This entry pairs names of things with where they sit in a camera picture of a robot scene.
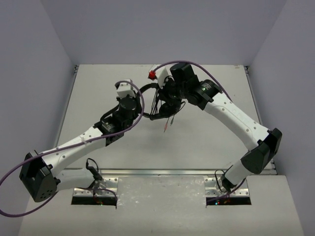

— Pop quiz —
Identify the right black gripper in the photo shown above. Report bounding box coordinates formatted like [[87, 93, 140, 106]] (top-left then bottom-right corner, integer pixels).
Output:
[[157, 75, 188, 106]]

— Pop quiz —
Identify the black headset with microphone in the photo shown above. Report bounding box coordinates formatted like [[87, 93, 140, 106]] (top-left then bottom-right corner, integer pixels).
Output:
[[140, 83, 186, 120]]

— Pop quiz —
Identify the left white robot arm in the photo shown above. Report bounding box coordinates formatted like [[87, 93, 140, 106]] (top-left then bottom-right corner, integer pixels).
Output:
[[20, 95, 143, 203]]

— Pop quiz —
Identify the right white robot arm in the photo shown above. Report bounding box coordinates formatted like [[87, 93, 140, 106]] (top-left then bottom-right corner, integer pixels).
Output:
[[149, 61, 283, 192]]

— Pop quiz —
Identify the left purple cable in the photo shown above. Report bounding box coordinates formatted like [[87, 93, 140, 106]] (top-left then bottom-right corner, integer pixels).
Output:
[[0, 80, 145, 218]]

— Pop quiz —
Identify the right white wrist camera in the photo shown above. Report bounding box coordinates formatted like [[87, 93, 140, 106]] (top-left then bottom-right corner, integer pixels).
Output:
[[148, 64, 169, 89]]

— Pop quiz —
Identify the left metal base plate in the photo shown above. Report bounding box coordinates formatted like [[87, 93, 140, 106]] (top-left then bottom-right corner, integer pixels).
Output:
[[72, 176, 119, 197]]

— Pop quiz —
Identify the metal base plate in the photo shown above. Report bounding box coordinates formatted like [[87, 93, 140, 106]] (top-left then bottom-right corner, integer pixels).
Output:
[[204, 176, 250, 197], [72, 176, 119, 197]]

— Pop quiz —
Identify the aluminium rail front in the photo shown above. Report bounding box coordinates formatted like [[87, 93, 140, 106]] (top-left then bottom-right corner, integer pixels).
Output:
[[66, 167, 276, 176]]

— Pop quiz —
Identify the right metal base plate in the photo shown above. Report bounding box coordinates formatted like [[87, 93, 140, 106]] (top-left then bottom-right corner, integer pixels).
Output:
[[204, 176, 250, 197]]

